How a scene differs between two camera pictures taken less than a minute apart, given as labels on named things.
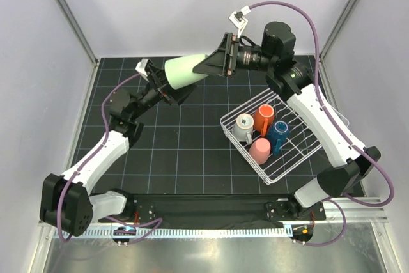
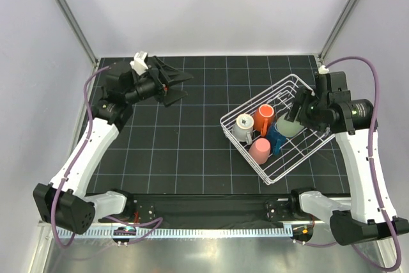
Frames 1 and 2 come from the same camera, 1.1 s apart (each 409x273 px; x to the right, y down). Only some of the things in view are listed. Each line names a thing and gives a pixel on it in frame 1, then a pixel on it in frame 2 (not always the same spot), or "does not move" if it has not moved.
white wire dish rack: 298,147 does not move
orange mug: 264,116 does not move
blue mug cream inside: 278,131 does not move
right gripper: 215,64 → 303,98
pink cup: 259,151 does not move
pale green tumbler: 178,71 → 287,128
